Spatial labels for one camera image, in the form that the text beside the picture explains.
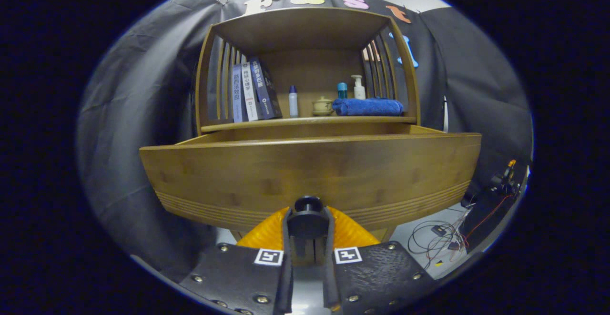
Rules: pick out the teal capped bottle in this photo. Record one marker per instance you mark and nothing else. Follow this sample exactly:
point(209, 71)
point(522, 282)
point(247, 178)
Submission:
point(342, 90)

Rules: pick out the folded blue towel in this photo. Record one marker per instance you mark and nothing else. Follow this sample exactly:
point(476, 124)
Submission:
point(367, 106)

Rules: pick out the black device with orange tip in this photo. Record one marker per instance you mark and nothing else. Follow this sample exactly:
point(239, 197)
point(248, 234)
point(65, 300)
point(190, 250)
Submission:
point(505, 179)

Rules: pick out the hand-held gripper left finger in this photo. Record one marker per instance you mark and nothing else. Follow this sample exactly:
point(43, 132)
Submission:
point(288, 284)

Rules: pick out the white spine book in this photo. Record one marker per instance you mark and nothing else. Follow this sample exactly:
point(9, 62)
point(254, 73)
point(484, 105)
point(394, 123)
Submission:
point(249, 91)

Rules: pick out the small black adapter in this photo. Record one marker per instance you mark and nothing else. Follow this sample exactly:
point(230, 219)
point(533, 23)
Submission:
point(438, 230)

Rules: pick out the wooden drawer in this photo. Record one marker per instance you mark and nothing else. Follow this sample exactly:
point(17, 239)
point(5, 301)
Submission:
point(310, 167)

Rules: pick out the white bottle with blue cap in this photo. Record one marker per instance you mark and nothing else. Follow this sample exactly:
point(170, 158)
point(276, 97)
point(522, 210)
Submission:
point(293, 103)

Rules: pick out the black drawer knob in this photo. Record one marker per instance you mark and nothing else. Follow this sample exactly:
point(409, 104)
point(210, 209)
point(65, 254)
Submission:
point(307, 219)

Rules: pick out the grey blue book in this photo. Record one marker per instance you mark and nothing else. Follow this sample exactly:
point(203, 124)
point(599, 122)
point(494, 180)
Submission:
point(237, 93)

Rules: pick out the wooden cabinet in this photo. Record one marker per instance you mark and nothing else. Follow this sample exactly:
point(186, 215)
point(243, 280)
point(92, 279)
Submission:
point(305, 34)

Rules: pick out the wooden countertop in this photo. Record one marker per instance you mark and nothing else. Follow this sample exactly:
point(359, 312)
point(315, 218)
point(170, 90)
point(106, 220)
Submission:
point(305, 120)

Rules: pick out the beige lidded teacup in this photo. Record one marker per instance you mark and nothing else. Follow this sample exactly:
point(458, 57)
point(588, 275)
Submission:
point(322, 106)

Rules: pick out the black equipment box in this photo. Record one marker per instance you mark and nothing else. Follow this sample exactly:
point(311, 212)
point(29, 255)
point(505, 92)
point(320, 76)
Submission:
point(479, 210)

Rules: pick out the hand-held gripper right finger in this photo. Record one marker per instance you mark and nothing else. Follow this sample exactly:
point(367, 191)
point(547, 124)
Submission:
point(329, 281)

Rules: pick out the dark blue book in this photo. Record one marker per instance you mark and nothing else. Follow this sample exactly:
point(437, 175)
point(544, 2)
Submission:
point(264, 88)

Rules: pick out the white pump bottle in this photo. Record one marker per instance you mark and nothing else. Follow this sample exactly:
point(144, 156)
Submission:
point(359, 90)

